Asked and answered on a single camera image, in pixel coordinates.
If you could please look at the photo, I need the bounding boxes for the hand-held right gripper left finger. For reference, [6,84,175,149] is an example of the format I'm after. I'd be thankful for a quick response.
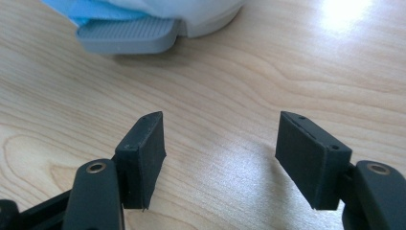
[113,110,168,212]

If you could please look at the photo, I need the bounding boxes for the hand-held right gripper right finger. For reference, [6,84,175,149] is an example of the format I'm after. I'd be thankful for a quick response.
[274,110,353,212]

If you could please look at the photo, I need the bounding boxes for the translucent bin liner blue edge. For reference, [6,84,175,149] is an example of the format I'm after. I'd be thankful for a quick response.
[40,0,151,28]

